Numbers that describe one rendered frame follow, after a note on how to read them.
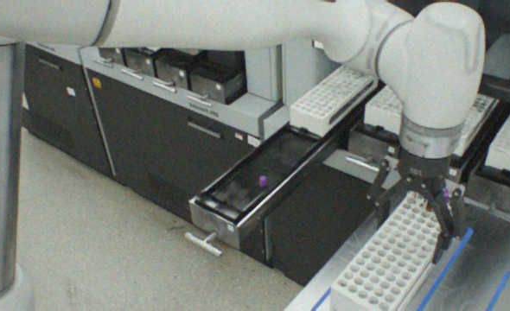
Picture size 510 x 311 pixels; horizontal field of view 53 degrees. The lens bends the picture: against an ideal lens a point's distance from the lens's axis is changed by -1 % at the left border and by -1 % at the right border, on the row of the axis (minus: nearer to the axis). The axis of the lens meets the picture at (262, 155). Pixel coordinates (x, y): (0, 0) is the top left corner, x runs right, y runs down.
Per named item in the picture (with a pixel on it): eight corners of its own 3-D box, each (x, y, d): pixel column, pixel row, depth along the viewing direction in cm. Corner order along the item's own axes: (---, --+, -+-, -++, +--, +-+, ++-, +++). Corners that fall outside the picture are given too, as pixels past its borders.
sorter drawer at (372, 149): (446, 53, 175) (450, 28, 170) (487, 62, 168) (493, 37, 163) (338, 161, 130) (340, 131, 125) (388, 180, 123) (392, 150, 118)
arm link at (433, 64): (487, 118, 72) (425, 79, 82) (515, 13, 63) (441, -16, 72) (429, 141, 69) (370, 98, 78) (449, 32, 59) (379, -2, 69)
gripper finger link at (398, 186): (414, 181, 81) (408, 174, 81) (375, 210, 89) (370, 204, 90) (425, 168, 83) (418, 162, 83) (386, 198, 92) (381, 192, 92)
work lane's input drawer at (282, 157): (346, 92, 157) (347, 66, 151) (386, 106, 150) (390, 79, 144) (178, 236, 112) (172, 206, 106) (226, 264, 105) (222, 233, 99)
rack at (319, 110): (347, 79, 149) (347, 60, 146) (378, 89, 144) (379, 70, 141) (289, 128, 131) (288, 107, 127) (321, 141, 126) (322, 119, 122)
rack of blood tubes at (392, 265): (410, 211, 103) (413, 187, 99) (457, 232, 98) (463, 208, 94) (328, 310, 85) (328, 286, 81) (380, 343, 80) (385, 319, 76)
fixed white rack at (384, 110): (411, 79, 148) (414, 59, 145) (444, 88, 143) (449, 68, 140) (362, 126, 130) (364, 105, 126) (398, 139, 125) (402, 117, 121)
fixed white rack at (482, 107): (462, 93, 141) (467, 72, 137) (500, 104, 136) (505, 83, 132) (418, 146, 122) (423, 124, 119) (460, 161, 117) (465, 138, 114)
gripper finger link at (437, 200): (428, 170, 83) (436, 169, 82) (452, 227, 85) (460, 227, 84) (417, 182, 80) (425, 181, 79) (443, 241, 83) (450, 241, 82)
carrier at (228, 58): (240, 66, 155) (239, 48, 151) (236, 69, 154) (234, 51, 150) (212, 57, 161) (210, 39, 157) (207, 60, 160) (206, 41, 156)
